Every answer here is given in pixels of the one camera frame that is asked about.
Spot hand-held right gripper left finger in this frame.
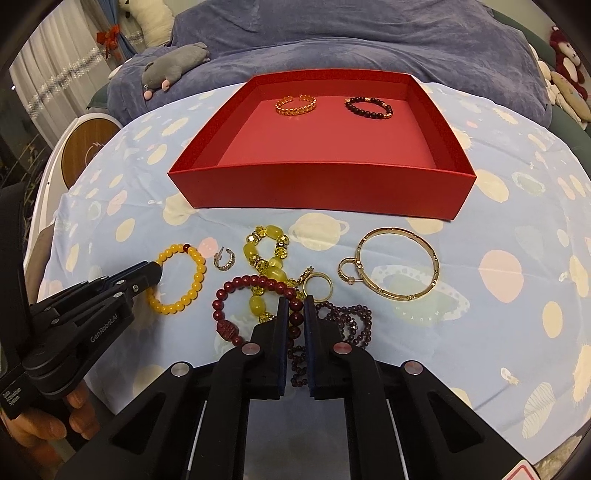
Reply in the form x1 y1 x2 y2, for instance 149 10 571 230
55 296 291 480

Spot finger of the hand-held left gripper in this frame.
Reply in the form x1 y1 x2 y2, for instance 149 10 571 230
85 261 163 289
28 277 160 326

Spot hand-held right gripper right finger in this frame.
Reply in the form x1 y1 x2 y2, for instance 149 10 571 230
302 295 536 480

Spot garnet small-bead strand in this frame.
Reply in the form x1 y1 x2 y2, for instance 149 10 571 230
288 302 374 388

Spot yellow bead bracelet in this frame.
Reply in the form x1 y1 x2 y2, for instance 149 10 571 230
147 243 207 315

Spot gold ring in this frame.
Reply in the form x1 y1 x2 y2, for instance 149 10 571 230
302 272 334 301

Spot dark red carved-bead bracelet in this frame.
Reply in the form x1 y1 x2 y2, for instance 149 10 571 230
212 274 305 349

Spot yellow-green chunky bead bracelet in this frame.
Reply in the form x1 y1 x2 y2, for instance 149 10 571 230
244 224 301 324

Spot gold bangle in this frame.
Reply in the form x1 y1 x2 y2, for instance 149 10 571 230
358 227 440 303

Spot red cardboard box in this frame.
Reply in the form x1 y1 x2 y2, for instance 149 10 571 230
167 71 477 222

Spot person's left hand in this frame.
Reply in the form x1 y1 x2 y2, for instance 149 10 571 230
0 383 100 459

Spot white stand with wooden disc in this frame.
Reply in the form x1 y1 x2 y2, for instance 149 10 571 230
34 108 123 278

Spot grey mouse plush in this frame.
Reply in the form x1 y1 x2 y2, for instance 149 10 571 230
141 42 211 101

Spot white sheer curtain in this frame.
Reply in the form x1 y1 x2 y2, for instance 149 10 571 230
9 23 112 144

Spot red ribbon bow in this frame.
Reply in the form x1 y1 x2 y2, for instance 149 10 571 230
96 25 122 61

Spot white long plush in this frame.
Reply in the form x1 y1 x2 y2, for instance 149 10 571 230
117 0 175 47

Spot blue curtain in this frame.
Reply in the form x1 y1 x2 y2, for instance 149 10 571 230
99 0 145 63

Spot blue velvet blanket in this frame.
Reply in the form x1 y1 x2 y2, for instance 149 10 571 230
107 0 555 131

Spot green sofa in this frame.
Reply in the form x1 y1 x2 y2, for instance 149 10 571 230
489 9 591 195

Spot small white plush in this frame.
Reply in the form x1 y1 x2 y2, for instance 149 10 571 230
537 59 561 105

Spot beige flat plush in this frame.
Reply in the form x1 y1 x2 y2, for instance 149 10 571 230
549 71 591 123

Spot red monkey plush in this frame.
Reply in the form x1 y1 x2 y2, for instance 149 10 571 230
549 26 591 100

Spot gold chain bracelet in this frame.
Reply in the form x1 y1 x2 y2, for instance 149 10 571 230
276 94 318 116

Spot dark bead bracelet gold spacers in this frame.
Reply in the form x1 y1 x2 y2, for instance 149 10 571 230
344 96 394 121

